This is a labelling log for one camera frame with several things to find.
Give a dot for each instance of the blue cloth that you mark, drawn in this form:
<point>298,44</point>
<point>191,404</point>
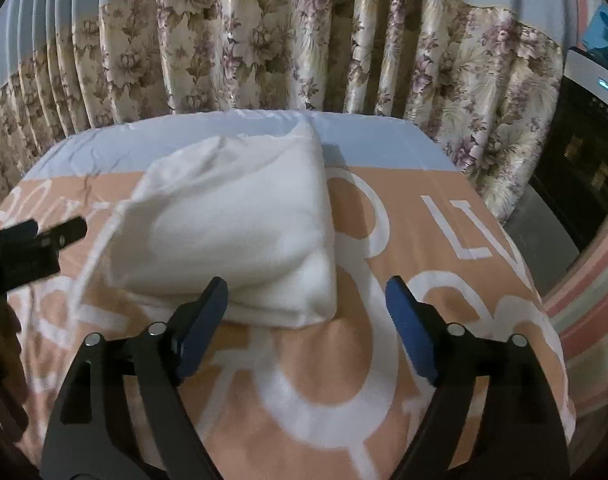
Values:
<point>606,30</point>

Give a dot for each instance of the blue and orange printed blanket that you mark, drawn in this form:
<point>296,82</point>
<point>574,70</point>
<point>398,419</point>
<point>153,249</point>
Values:
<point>334,410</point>

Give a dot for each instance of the black and white appliance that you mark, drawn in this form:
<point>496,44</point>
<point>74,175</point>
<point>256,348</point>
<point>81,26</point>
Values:
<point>578,160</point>

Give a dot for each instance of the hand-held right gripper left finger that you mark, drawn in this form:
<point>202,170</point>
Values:
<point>206,320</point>

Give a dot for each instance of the pink striped cloth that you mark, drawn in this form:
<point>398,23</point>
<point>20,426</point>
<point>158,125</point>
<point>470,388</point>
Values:
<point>588,310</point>

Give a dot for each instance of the white knit sweater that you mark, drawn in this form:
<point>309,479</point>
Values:
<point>224,220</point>

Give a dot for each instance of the floral curtain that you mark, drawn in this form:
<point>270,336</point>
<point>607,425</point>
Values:
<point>294,45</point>

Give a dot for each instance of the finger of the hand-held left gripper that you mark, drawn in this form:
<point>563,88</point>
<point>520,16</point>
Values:
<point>66,230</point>

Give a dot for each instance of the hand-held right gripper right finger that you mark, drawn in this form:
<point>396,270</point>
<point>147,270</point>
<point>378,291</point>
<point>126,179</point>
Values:
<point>408,325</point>

